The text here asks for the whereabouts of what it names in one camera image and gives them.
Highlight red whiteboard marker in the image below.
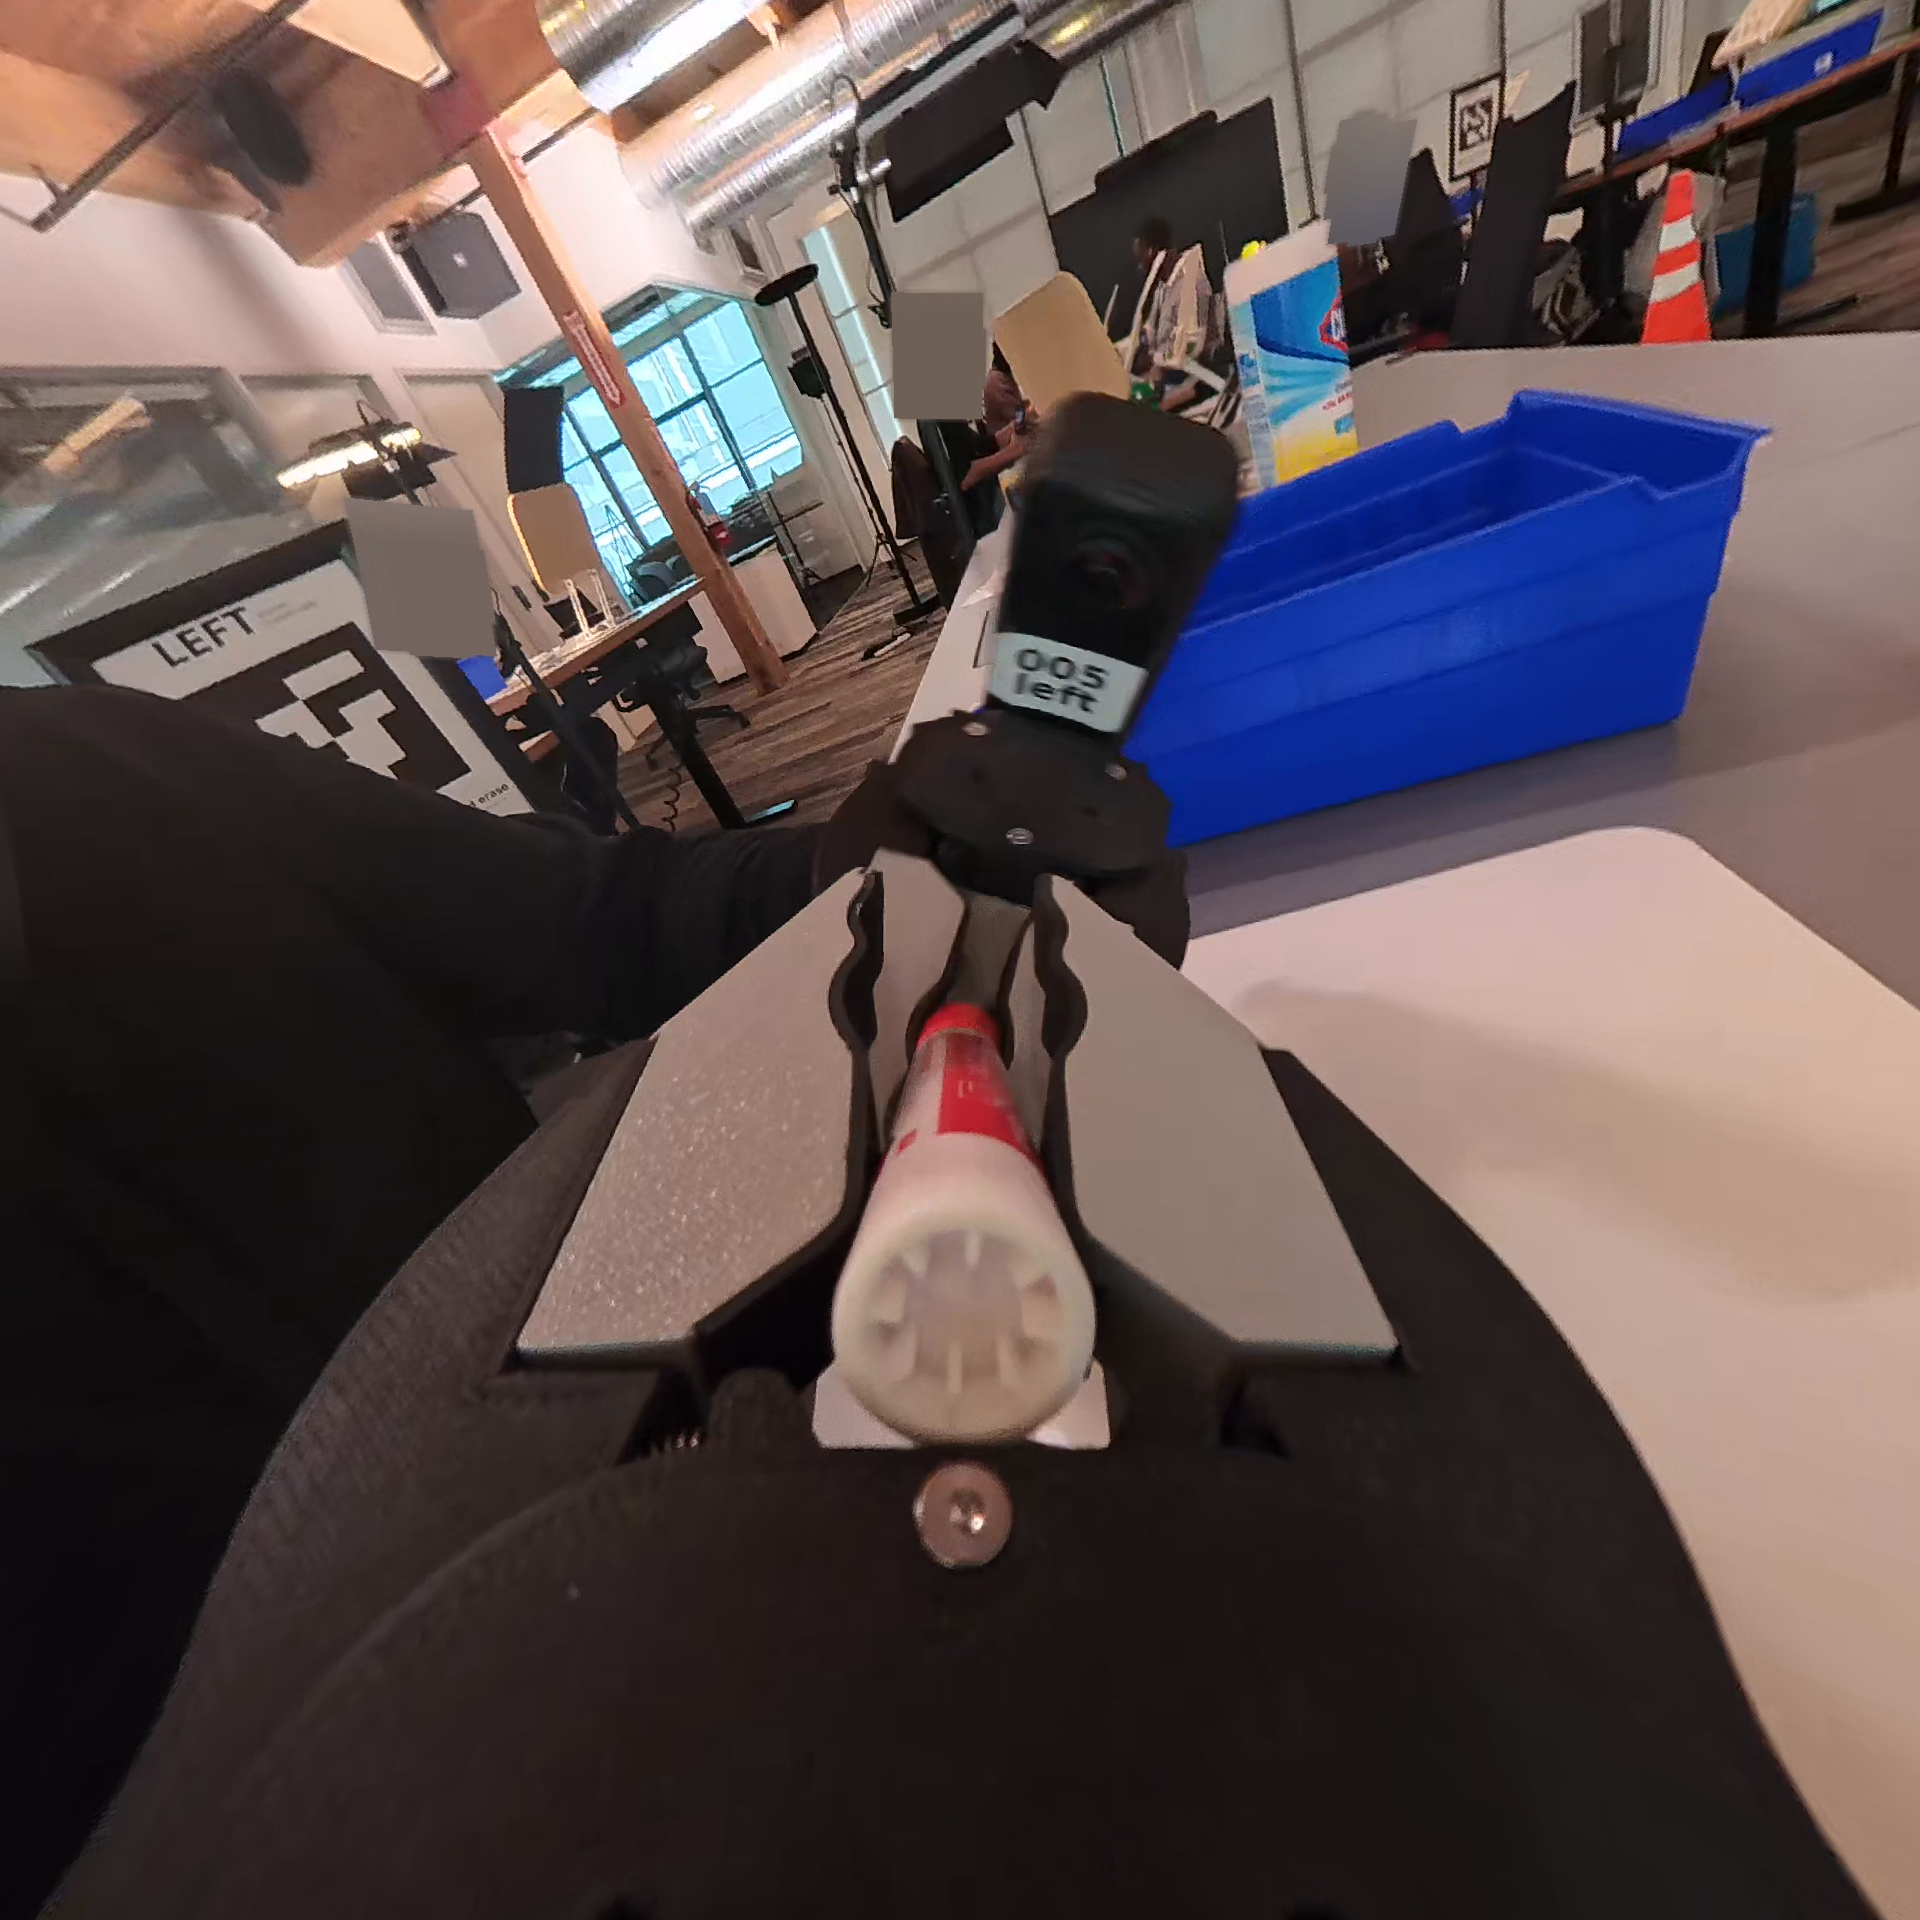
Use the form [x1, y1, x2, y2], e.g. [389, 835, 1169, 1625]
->
[829, 1043, 1100, 1450]

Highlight orange traffic cone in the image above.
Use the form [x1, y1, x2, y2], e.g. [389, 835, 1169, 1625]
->
[1640, 169, 1715, 349]

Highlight black wall speaker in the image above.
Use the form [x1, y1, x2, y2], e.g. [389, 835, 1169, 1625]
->
[393, 211, 525, 317]

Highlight black monitor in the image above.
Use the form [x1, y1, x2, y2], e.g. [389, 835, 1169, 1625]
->
[1051, 97, 1291, 324]

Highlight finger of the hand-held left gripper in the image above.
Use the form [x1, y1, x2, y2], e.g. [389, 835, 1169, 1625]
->
[960, 897, 1055, 1055]
[882, 856, 973, 1055]

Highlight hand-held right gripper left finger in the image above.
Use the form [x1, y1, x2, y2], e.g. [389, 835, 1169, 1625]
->
[514, 869, 886, 1367]

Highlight blue plastic bin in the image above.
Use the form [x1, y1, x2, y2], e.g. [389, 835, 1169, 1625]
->
[1117, 392, 1773, 851]

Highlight wipes canister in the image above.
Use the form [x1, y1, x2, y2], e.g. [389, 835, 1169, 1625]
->
[1222, 248, 1362, 491]

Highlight wooden post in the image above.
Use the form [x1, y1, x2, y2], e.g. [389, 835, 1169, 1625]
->
[463, 127, 793, 696]

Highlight person's dark clothing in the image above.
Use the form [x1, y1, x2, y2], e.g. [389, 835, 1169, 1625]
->
[0, 974, 544, 1920]

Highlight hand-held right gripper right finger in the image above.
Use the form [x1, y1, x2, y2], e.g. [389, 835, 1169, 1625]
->
[1030, 875, 1404, 1370]

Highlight black and white tag sign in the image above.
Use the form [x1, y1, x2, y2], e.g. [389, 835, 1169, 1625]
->
[26, 564, 544, 823]

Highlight large window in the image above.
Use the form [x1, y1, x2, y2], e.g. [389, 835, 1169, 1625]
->
[562, 294, 822, 607]

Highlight white whiteboard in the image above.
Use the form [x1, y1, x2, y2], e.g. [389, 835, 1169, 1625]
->
[1186, 826, 1920, 1914]

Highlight silver ventilation ducts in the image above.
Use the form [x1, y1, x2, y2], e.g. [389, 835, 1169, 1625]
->
[533, 0, 1202, 251]

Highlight black softbox light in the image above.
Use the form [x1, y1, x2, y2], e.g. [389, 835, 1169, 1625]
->
[876, 44, 1071, 222]

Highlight person's left forearm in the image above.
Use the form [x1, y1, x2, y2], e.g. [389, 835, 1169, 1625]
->
[0, 681, 846, 1055]

